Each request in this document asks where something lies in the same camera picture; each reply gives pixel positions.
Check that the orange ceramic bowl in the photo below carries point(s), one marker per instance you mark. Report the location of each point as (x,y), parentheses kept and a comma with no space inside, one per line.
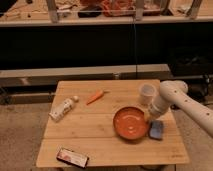
(129,123)

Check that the white lotion tube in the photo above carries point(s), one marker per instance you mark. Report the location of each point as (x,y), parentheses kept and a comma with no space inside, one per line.
(59,111)

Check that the long wooden bench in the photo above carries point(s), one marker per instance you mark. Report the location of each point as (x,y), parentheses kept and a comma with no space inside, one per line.
(51,76)

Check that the blue sponge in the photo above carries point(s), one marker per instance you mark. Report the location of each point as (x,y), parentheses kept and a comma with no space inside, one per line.
(156,130)

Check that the white plastic cup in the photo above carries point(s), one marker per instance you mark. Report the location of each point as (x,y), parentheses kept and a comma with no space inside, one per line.
(146,93)

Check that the orange carrot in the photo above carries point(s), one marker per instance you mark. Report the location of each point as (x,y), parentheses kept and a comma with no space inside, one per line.
(96,96)

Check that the wooden table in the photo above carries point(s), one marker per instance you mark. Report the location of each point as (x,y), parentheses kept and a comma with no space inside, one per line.
(88,129)

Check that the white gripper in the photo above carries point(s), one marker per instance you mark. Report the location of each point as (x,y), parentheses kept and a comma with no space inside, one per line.
(152,112)

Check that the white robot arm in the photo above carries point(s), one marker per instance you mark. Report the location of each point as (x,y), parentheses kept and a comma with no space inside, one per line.
(175,93)

